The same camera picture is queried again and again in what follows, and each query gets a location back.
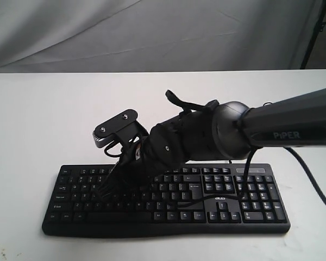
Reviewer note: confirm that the wrist camera with black bracket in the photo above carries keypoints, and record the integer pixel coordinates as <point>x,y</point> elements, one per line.
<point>119,129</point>

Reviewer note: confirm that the grey backdrop cloth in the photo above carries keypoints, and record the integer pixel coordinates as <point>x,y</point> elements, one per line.
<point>154,36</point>

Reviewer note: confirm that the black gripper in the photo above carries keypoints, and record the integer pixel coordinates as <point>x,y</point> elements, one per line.
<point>135,169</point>

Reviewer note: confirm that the black acer keyboard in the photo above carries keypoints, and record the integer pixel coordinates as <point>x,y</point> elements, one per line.
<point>194,199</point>

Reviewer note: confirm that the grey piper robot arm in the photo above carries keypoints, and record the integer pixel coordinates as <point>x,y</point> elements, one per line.
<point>214,131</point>

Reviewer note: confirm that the black tripod stand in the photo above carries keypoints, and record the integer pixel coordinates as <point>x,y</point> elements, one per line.
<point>315,55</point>

